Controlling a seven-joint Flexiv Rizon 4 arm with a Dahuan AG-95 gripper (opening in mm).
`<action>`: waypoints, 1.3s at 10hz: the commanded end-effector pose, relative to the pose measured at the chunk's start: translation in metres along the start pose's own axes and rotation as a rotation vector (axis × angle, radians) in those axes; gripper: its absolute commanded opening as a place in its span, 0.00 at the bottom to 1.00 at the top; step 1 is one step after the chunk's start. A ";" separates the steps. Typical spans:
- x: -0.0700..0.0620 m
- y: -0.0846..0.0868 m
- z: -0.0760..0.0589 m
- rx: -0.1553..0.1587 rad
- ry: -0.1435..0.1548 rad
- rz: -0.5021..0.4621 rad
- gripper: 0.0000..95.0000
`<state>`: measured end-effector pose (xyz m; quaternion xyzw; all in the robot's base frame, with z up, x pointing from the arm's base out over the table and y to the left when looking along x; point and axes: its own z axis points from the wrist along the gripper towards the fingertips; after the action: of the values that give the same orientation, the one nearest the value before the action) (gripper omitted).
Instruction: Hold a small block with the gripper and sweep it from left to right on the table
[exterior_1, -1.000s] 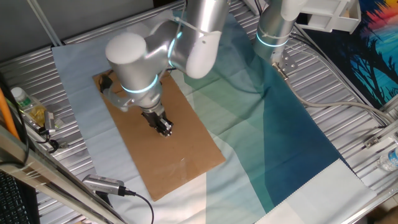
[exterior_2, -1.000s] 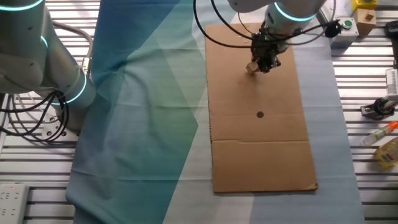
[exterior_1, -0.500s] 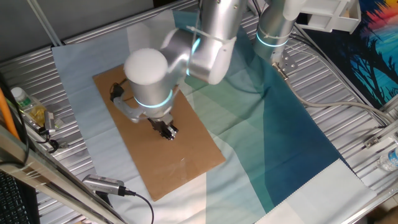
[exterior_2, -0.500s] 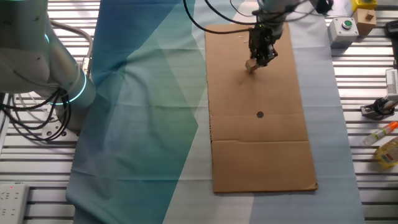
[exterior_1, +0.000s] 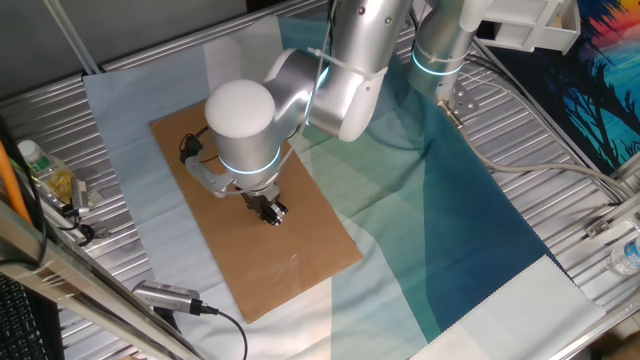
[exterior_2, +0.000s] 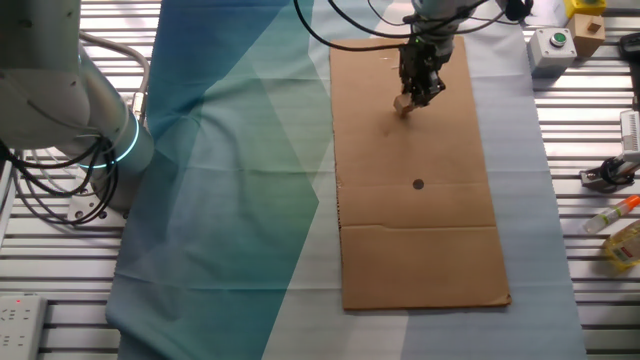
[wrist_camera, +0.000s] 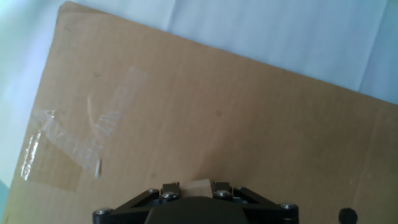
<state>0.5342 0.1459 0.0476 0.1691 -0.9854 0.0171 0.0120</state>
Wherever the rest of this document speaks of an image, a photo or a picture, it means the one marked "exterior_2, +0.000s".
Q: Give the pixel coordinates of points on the small silver ribbed camera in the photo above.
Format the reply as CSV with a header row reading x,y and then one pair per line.
x,y
631,131

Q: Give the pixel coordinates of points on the white power strip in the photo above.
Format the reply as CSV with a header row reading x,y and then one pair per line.
x,y
20,327

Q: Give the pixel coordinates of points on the brown cardboard sheet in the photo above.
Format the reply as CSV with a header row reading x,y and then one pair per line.
x,y
415,250

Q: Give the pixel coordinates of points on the plastic bottle with yellow liquid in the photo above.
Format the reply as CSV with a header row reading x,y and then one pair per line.
x,y
625,247

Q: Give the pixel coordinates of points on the grey box with green button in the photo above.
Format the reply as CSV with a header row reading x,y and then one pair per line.
x,y
551,52

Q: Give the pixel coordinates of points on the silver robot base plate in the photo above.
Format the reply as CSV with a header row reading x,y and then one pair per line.
x,y
82,215

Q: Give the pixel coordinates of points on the small metal bracket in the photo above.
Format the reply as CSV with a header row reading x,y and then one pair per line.
x,y
591,180

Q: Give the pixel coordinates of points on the small black round disc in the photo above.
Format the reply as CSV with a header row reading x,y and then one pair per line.
x,y
418,184

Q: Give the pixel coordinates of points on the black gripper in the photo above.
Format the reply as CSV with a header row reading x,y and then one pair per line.
x,y
425,62

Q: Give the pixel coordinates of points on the tube with orange cap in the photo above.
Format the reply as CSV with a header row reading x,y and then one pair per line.
x,y
610,215

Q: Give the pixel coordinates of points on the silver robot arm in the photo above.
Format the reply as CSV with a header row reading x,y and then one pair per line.
x,y
40,75

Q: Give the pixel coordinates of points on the wooden box with hole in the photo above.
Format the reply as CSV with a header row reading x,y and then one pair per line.
x,y
586,35

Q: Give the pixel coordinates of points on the yellow plastic object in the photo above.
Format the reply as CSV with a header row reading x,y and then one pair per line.
x,y
585,7

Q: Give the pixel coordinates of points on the small wooden block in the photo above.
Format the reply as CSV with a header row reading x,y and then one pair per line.
x,y
403,105

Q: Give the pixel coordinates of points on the blue green patterned tablecloth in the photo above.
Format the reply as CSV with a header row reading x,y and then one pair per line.
x,y
225,200

